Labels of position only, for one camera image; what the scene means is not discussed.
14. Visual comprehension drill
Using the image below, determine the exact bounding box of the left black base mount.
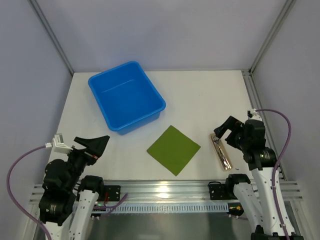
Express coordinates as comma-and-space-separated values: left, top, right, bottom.
102, 185, 121, 203

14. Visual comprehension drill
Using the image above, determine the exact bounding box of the green paper napkin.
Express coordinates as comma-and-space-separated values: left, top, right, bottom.
147, 125, 201, 176

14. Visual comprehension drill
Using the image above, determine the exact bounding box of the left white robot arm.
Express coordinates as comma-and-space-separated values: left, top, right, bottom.
38, 134, 110, 240

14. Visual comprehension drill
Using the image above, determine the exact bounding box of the right aluminium frame post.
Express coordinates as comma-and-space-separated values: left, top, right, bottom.
248, 0, 296, 75

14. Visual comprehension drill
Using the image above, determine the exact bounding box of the beige cutlery tray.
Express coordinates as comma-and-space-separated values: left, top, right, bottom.
209, 133, 233, 171

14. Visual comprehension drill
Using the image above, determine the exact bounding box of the left aluminium frame post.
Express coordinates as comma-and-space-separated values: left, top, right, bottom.
27, 0, 75, 76

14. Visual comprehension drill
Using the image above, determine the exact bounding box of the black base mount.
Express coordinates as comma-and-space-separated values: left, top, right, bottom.
207, 181, 230, 201
102, 185, 121, 203

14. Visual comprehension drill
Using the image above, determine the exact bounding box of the aluminium frame post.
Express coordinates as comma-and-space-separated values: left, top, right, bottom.
248, 0, 296, 75
27, 0, 75, 76

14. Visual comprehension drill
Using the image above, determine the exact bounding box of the aluminium front rail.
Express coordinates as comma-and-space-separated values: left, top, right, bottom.
29, 180, 303, 204

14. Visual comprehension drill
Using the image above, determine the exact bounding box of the right aluminium side rail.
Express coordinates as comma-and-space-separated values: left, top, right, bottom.
241, 70, 287, 181

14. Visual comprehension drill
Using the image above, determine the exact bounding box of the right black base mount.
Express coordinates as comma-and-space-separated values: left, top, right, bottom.
207, 181, 230, 201

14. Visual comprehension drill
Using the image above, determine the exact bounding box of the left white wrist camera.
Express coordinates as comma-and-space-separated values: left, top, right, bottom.
45, 133, 72, 154

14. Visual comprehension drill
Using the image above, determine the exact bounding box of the silver fork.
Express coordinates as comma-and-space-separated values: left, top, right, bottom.
213, 136, 228, 170

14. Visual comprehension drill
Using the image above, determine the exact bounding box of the blue plastic bin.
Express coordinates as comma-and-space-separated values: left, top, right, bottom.
88, 61, 166, 135

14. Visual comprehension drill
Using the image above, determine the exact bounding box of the silver table knife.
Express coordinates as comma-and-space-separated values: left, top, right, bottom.
217, 145, 232, 171

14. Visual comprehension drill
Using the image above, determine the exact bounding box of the white slotted cable duct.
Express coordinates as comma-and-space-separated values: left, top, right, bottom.
93, 202, 230, 214

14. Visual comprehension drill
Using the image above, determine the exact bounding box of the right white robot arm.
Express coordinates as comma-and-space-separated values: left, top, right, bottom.
214, 114, 303, 240

